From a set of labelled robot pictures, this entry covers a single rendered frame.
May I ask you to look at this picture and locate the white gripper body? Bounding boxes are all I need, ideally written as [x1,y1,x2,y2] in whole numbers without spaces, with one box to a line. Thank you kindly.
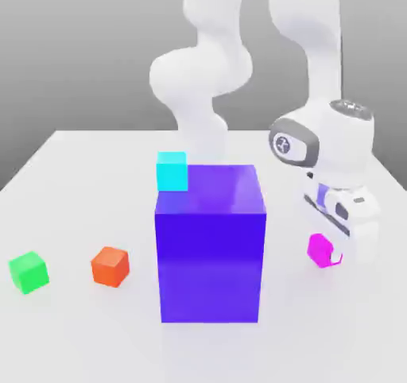
[302,193,381,265]

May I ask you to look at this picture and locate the small magenta cube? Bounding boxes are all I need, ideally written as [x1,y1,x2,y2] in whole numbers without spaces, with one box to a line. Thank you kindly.
[306,232,343,269]

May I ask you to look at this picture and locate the small cyan cube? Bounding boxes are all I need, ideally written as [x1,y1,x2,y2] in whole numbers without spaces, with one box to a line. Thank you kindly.
[156,150,189,192]

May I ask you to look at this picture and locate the small orange cube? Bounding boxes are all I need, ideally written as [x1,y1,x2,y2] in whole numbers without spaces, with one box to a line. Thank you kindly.
[90,246,130,289]

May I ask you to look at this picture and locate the small green cube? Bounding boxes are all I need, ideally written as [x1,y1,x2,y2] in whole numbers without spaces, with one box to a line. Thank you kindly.
[7,250,51,296]

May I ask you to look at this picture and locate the large blue box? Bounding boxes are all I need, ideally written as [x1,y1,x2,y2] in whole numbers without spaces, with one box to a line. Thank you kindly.
[154,164,267,324]

